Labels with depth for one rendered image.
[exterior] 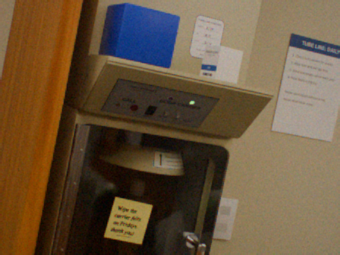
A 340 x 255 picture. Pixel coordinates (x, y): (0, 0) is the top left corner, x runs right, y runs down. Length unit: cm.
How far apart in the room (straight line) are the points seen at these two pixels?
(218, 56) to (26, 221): 43
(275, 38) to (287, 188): 43
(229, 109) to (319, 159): 79
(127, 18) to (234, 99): 25
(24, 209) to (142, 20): 36
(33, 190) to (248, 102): 41
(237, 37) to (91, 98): 33
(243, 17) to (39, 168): 49
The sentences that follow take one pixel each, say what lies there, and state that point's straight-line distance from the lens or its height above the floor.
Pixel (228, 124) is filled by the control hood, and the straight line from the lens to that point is 121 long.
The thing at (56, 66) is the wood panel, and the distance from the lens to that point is 105.
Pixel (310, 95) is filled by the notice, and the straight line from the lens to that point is 188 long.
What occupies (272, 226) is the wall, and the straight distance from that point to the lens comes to 189.
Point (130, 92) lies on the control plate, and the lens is 110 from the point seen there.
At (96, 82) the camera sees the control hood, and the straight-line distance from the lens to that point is 108.
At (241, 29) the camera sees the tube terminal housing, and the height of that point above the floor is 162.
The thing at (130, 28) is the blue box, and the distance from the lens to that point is 106.
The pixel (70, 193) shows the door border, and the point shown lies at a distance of 116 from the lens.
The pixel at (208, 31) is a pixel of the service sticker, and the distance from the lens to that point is 123.
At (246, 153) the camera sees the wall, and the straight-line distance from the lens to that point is 180.
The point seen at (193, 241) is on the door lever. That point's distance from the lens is 125.
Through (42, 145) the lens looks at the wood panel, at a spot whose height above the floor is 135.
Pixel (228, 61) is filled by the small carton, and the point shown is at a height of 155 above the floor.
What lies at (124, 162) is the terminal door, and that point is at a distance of 118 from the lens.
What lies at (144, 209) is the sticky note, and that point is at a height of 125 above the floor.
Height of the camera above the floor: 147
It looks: 3 degrees down
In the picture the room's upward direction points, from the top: 11 degrees clockwise
